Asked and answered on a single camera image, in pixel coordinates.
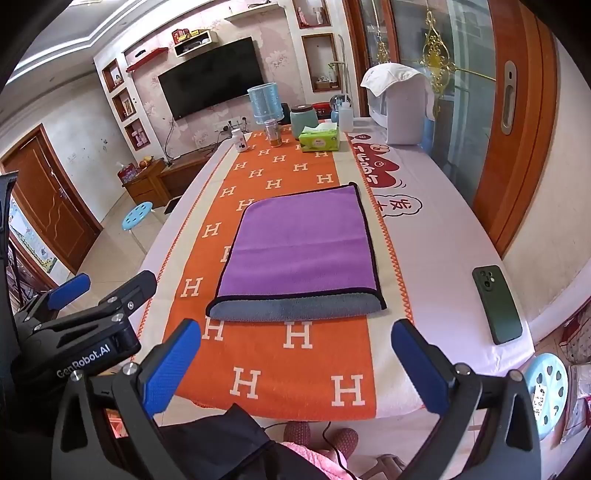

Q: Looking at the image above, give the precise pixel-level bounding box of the metal sliding door handle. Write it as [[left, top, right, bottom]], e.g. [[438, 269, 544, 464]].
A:
[[501, 61, 517, 135]]

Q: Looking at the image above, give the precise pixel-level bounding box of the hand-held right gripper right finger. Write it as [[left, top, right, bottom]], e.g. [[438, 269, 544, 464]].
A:
[[390, 318, 543, 480]]

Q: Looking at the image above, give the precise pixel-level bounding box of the wooden television stand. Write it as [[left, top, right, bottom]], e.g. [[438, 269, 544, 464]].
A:
[[159, 148, 218, 199]]

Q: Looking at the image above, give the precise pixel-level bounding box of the blue perforated cylinder container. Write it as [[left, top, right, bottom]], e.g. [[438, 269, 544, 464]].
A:
[[247, 83, 283, 125]]

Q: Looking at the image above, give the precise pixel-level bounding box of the red wall shelf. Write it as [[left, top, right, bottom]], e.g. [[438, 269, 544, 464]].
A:
[[126, 46, 169, 73]]

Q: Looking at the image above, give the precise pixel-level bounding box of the purple and grey towel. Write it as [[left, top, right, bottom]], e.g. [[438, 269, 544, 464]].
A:
[[205, 183, 387, 322]]

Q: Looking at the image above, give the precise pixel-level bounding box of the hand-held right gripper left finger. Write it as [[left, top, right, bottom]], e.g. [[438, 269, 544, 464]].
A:
[[51, 318, 204, 480]]

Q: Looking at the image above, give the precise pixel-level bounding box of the white cloth cover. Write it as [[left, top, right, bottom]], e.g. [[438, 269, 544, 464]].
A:
[[360, 62, 437, 117]]

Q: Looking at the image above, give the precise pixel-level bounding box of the orange letter-print blanket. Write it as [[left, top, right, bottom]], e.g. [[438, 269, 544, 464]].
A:
[[136, 129, 426, 411]]

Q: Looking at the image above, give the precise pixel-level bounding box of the teal ceramic jar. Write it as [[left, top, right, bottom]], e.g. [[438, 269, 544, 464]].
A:
[[289, 105, 320, 139]]

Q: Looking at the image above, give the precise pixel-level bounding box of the wall poster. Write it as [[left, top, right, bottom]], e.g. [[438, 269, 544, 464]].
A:
[[9, 198, 59, 274]]

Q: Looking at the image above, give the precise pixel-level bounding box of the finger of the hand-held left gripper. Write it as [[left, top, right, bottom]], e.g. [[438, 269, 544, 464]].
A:
[[16, 272, 92, 325], [98, 270, 158, 320]]

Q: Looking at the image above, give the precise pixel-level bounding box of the pink slipper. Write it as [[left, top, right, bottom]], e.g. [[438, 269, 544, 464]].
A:
[[283, 421, 313, 450], [325, 428, 360, 459]]

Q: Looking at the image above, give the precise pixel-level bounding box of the white water dispenser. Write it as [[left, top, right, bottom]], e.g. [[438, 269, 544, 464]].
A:
[[367, 69, 435, 146]]

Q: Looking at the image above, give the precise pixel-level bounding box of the white squeeze bottle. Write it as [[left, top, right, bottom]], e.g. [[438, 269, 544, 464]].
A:
[[337, 95, 354, 132]]

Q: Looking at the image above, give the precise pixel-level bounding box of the green tissue pack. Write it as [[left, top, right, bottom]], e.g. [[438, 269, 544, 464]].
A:
[[298, 122, 341, 153]]

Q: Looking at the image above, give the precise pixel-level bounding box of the wooden sliding door frame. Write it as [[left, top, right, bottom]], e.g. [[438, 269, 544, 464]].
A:
[[473, 0, 559, 256]]

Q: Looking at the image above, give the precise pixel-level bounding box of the white printed tablecloth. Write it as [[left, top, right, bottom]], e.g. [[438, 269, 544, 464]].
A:
[[139, 117, 536, 418]]

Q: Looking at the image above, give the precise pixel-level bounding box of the dark green smartphone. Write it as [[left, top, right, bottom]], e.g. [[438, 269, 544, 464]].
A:
[[472, 265, 523, 346]]

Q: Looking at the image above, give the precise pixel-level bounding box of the blue plastic stool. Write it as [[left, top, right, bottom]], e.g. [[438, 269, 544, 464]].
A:
[[122, 202, 154, 254], [524, 353, 570, 430]]

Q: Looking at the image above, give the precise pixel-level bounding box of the brown wooden door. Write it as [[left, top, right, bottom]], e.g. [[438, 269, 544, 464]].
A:
[[0, 124, 103, 274]]

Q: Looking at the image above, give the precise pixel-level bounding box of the black wall television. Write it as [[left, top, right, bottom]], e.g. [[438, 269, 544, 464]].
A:
[[158, 37, 259, 121]]

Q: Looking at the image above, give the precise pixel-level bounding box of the gold door ornament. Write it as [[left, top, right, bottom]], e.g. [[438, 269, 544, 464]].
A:
[[418, 9, 455, 97]]

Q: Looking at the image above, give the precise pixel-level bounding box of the white wall shelf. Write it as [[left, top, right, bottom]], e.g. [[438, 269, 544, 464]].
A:
[[173, 28, 219, 57]]

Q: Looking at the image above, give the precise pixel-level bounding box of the person's dark clothing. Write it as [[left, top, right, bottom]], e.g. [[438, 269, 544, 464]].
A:
[[157, 404, 306, 480]]

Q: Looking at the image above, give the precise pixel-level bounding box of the black cable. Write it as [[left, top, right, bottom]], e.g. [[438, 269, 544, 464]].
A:
[[320, 420, 348, 468]]

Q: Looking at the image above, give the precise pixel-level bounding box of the small wooden cabinet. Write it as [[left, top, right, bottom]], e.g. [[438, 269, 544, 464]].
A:
[[122, 157, 169, 208]]

